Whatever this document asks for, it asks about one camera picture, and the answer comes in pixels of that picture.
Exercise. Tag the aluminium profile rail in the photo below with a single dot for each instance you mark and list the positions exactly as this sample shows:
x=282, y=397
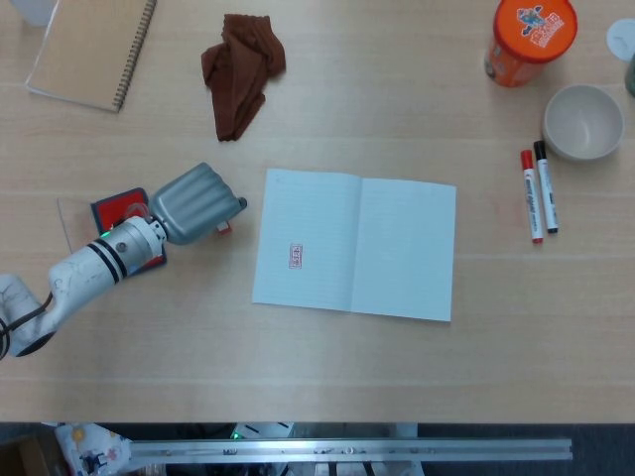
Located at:
x=347, y=450

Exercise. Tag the brown crumpled cloth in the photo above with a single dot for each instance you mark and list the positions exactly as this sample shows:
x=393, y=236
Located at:
x=240, y=74

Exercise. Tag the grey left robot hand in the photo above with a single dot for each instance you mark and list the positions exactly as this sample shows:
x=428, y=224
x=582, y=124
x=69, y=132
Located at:
x=196, y=203

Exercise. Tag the white squeeze wash bottle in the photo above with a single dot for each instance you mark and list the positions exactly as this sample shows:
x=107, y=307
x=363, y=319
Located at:
x=37, y=12

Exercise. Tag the white printed sticker sheet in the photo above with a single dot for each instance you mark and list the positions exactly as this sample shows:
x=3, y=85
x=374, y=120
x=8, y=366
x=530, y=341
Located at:
x=91, y=448

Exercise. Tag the beige bowl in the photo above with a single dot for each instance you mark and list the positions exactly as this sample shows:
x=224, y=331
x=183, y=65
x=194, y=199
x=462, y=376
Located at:
x=583, y=121

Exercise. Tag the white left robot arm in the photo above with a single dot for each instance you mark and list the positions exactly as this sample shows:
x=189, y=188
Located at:
x=94, y=265

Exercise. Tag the black whiteboard marker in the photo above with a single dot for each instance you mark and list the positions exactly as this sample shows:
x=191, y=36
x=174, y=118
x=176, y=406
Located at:
x=547, y=188

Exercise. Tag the red whiteboard marker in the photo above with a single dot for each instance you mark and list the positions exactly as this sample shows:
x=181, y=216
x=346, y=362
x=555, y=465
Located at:
x=532, y=198

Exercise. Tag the kraft spiral notebook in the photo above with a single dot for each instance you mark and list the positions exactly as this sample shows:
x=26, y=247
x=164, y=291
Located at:
x=89, y=49

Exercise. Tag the orange lidded snack tub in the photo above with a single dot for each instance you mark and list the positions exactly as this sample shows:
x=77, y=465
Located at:
x=533, y=35

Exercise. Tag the green glass bottle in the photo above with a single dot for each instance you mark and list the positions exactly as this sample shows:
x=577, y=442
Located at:
x=631, y=74

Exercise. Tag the red ink pad clear lid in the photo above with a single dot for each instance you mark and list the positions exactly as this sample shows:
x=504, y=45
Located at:
x=116, y=208

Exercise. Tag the open lined white notebook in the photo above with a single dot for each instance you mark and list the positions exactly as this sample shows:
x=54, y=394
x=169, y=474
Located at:
x=352, y=245

